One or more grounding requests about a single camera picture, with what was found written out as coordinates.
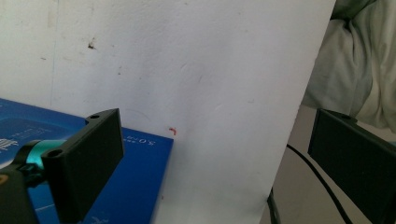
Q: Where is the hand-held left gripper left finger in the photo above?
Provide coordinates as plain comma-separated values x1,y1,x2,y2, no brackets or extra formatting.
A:
41,107,125,224

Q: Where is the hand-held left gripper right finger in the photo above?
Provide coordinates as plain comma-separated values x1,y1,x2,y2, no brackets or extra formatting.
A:
307,108,396,224

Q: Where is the blue flat box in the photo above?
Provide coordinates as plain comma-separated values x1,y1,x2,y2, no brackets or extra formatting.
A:
0,98,175,224

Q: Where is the pale green cloth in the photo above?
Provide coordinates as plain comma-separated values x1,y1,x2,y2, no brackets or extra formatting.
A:
302,0,396,134

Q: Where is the black cable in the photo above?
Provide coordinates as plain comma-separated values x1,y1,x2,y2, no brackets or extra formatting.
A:
266,188,282,224
286,144,354,224

